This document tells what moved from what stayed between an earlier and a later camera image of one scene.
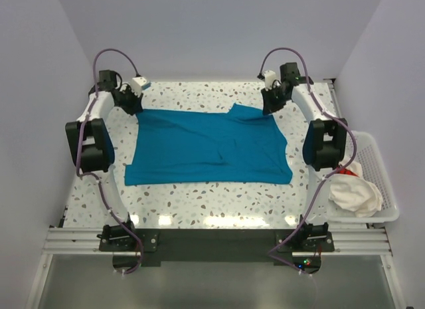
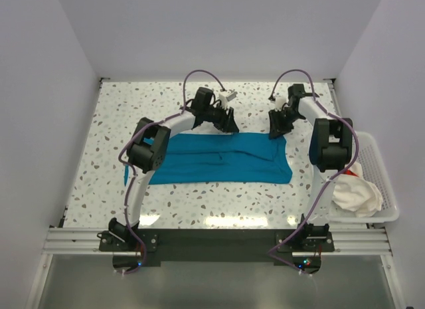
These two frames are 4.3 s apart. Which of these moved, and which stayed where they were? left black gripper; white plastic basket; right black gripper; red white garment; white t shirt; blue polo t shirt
Moved: right black gripper; left black gripper; blue polo t shirt
Stayed: white plastic basket; red white garment; white t shirt
